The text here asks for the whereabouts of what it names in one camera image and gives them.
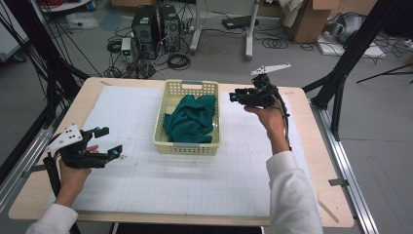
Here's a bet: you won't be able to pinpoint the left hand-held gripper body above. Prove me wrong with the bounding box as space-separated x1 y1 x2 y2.
45 123 111 170

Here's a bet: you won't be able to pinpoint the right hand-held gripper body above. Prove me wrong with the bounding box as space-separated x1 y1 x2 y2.
243 62 292 109

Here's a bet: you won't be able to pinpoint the dark green cloth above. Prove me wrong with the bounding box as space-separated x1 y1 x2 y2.
162 94 218 144

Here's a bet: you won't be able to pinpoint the cream plastic basket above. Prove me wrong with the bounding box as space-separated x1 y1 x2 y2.
152 79 223 156

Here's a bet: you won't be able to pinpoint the person's right hand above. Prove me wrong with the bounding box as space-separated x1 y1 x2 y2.
244 100 289 144

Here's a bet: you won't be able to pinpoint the person's left hand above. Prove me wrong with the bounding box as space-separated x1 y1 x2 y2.
57 144 100 197

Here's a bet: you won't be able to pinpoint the white grid mat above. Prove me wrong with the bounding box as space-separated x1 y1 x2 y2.
48 85 323 218

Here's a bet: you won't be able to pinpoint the white stand leg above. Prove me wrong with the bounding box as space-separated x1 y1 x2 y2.
244 0 261 61
189 0 203 56

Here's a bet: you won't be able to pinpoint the flat black device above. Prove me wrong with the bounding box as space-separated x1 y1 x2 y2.
221 15 260 31

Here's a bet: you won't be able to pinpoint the cardboard box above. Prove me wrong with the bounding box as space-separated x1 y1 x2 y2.
284 0 343 45

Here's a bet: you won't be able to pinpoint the small white box green light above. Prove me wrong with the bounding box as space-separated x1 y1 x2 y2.
120 36 133 63

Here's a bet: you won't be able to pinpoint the white cloth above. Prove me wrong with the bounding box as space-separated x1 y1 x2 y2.
278 0 314 29

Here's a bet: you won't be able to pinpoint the black computer tower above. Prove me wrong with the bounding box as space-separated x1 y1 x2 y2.
158 4 181 54
131 4 161 61

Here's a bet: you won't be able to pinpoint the white flat board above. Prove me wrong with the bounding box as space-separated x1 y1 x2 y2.
316 31 388 60

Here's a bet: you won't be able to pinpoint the grey rounded appliance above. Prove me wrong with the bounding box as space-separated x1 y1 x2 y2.
323 11 367 45

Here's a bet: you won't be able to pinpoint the black tripod legs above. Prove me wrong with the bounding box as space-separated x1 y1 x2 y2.
356 62 413 86

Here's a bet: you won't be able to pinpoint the round white table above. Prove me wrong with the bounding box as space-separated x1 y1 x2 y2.
38 0 95 14

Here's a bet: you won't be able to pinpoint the thin wooden stick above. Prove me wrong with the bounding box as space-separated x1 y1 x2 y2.
317 199 341 224

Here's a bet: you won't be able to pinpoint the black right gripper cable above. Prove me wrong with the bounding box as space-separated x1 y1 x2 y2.
275 92 292 152

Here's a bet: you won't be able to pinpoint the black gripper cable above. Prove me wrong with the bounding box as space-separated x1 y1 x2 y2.
275 92 292 152
43 151 63 200

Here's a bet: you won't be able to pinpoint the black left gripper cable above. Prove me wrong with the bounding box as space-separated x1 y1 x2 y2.
43 151 63 200

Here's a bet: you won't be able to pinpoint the metal bracket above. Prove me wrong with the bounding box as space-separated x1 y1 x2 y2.
20 163 49 178
327 177 351 188

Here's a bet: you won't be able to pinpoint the coiled black cable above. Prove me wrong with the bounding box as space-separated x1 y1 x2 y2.
260 37 289 51
167 52 192 71

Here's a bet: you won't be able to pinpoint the aluminium rail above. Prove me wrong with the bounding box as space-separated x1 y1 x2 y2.
309 98 380 234
0 125 56 214

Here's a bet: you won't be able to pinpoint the black metal frame post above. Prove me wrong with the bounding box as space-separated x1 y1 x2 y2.
301 0 405 141
0 0 91 126

